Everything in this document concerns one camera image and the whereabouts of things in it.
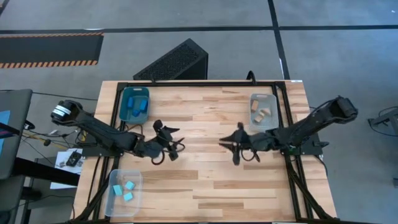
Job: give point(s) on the black table frame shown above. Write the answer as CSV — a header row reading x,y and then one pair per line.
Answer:
x,y
202,84

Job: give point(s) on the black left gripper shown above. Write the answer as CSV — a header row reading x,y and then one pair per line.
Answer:
x,y
152,146

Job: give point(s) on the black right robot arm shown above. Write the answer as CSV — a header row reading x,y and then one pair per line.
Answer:
x,y
311,124

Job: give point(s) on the black desk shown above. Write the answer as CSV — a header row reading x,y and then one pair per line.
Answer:
x,y
46,172

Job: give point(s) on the black handheld device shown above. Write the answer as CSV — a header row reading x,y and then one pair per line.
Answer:
x,y
74,158

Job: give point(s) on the clear plastic bin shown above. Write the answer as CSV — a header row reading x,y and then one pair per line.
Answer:
x,y
273,102
122,208

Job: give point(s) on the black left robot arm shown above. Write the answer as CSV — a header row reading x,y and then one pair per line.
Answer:
x,y
102,132

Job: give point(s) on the long wooden rectangular block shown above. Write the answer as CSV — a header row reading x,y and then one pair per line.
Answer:
x,y
254,106

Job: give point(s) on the blue rectangular block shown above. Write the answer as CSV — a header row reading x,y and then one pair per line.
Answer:
x,y
131,102
143,105

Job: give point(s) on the dark grey monitor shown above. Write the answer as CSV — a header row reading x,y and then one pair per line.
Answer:
x,y
15,124

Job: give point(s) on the black hazard-striped floor mat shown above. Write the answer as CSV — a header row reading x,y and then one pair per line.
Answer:
x,y
46,49

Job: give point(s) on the black mesh computer tower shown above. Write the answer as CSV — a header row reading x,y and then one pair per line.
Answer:
x,y
174,62

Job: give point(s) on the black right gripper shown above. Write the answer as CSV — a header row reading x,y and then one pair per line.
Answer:
x,y
255,143

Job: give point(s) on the blue plastic bin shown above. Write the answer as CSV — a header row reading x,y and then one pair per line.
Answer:
x,y
124,93

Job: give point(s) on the white wedge block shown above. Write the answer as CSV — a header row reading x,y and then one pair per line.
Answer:
x,y
265,111

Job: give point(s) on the white paper sheet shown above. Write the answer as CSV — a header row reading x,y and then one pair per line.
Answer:
x,y
62,179

